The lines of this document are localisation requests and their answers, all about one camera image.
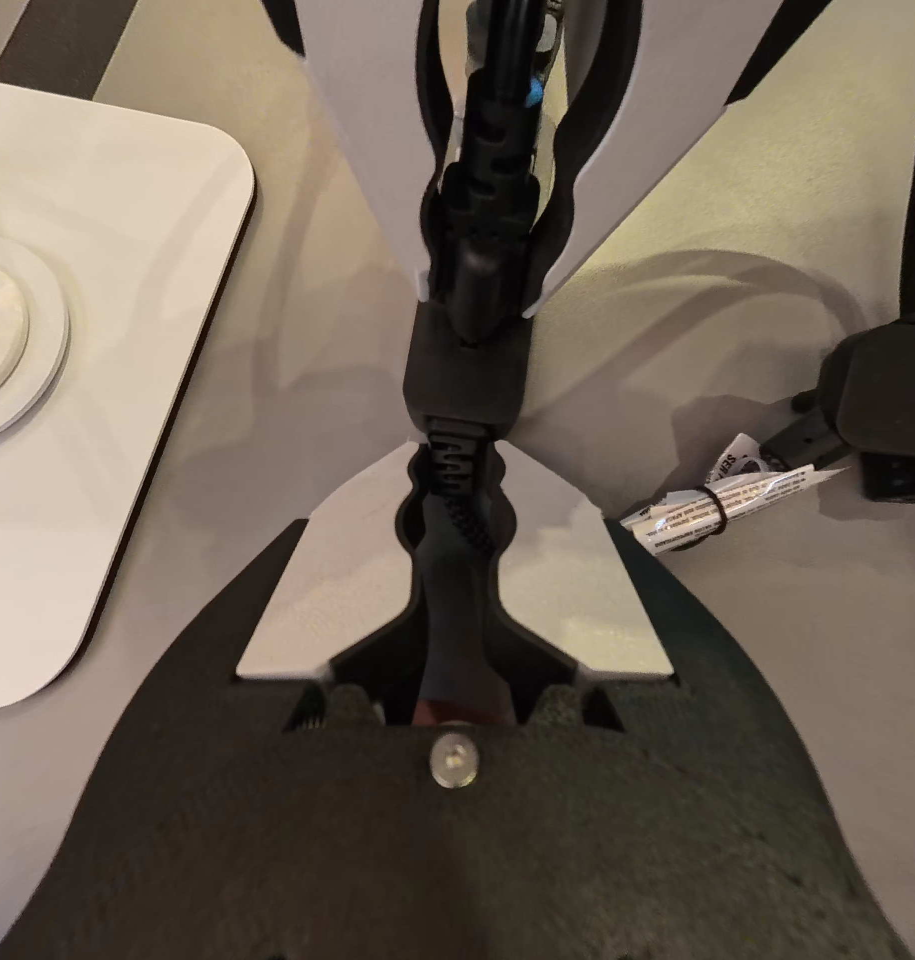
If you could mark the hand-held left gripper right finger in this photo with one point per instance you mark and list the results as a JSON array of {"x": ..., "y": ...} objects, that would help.
[{"x": 577, "y": 600}]

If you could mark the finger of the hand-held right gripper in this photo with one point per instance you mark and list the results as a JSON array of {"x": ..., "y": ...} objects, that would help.
[
  {"x": 667, "y": 90},
  {"x": 367, "y": 90}
]

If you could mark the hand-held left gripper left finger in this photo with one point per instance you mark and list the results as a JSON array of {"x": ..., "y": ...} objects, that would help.
[{"x": 330, "y": 592}]

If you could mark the black power plug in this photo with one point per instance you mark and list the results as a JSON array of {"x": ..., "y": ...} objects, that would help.
[{"x": 487, "y": 225}]

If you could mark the black power strip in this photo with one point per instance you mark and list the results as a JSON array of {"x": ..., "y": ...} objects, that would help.
[{"x": 442, "y": 375}]

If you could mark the black flat strip plug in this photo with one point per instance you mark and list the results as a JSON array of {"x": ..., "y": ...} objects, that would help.
[{"x": 885, "y": 390}]

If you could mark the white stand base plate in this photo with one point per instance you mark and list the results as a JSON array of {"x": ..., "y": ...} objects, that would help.
[{"x": 127, "y": 300}]

